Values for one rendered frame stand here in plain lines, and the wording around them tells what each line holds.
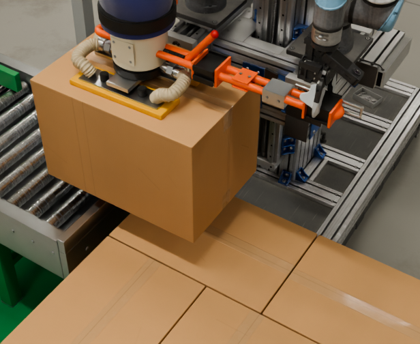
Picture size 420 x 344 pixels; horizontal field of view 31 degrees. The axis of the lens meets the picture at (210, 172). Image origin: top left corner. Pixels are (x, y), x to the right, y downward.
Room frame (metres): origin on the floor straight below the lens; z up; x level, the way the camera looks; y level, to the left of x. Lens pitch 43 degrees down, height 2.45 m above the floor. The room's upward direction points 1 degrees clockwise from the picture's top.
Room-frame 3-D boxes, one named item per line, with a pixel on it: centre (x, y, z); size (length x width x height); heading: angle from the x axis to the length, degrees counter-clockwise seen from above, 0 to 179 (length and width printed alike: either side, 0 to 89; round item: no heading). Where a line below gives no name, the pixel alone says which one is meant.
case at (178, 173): (1.91, 0.20, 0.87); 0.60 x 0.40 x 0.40; 58
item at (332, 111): (1.60, -0.30, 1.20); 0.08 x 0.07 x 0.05; 59
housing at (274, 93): (1.67, -0.18, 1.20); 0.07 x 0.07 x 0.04; 59
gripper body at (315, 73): (1.62, -0.28, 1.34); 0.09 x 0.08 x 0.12; 60
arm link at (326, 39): (1.62, -0.28, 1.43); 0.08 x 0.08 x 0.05
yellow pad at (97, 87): (1.83, 0.26, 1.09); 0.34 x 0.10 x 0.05; 59
